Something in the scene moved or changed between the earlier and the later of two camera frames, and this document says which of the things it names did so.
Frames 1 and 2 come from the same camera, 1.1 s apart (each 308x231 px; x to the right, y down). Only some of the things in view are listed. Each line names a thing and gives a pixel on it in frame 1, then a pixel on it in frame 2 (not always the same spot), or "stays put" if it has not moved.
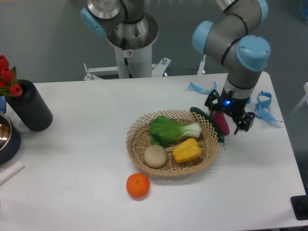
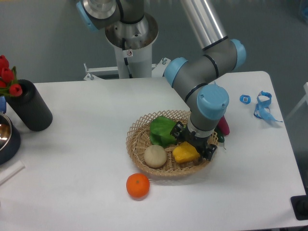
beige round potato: [155, 156] stays put
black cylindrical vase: [31, 108] stays put
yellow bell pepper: [187, 151] stays put
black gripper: [234, 106] -> [179, 131]
